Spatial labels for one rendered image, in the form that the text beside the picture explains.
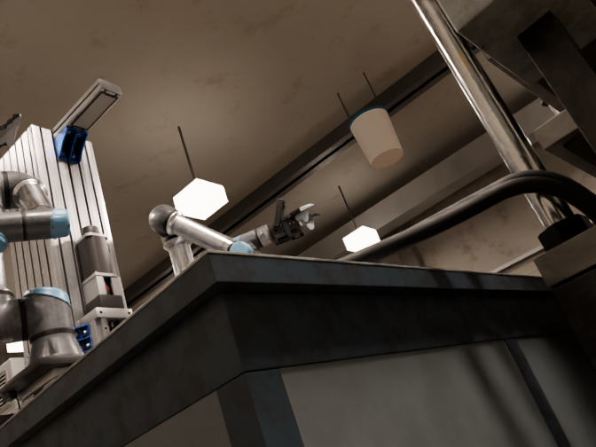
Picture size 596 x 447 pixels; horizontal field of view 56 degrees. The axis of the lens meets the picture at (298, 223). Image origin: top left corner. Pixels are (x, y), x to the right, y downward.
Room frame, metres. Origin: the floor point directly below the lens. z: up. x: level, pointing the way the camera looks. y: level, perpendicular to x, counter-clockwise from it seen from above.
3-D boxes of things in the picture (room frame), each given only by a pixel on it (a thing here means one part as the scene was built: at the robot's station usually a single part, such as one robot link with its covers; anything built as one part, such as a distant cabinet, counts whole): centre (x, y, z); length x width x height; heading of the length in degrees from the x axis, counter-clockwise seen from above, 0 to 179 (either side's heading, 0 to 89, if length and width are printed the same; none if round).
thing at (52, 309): (1.41, 0.74, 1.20); 0.13 x 0.12 x 0.14; 124
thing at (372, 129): (6.10, -1.30, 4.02); 0.53 x 0.51 x 0.62; 61
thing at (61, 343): (1.42, 0.74, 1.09); 0.15 x 0.15 x 0.10
